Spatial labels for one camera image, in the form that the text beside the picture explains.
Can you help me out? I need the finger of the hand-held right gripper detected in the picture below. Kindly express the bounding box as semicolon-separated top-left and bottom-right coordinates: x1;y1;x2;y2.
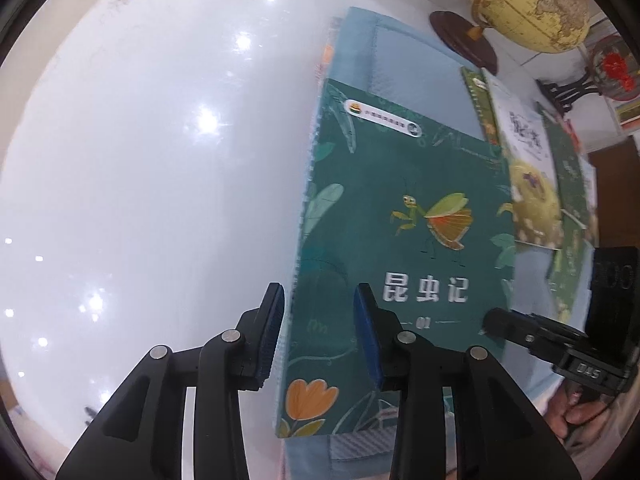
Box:
480;307;586;361

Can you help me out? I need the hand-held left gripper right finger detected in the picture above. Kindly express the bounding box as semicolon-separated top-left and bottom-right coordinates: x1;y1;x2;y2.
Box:
352;282;583;480

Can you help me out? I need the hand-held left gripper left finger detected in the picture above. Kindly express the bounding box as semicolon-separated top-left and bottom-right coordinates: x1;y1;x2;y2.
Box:
55;282;287;480

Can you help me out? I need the green mantis book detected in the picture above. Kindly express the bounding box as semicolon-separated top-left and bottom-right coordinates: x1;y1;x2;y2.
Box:
275;77;518;440

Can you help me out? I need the person's right hand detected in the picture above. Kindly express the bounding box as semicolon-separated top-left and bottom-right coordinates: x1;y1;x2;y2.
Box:
542;385;621;446

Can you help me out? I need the large meadow picture book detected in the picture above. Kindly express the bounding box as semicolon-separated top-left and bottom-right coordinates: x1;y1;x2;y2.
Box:
482;74;566;251

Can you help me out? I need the dark green book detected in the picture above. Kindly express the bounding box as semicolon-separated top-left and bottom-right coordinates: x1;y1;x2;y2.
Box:
537;105;601;326

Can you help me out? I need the red ornament on black stand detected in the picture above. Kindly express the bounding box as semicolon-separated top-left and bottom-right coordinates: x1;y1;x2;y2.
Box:
537;37;640;116

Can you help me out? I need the light blue textured mat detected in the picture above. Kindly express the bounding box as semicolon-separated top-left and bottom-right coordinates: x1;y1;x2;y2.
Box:
280;6;601;480

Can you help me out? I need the globe on wooden base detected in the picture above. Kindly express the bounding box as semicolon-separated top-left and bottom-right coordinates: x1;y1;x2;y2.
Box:
430;0;591;76

